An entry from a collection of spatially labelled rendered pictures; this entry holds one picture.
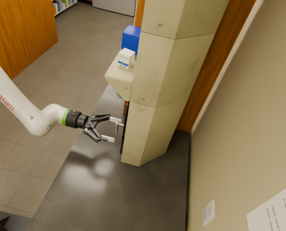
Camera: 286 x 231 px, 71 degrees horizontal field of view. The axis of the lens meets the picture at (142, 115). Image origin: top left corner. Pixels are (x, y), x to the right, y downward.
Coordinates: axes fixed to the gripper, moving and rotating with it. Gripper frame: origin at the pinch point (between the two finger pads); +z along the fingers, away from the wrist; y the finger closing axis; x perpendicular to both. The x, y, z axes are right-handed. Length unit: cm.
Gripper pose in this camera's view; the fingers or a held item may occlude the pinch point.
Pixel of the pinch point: (116, 130)
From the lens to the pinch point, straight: 108.2
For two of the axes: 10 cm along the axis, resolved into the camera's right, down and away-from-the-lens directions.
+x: -1.6, 7.0, 7.0
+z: 9.7, 2.5, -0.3
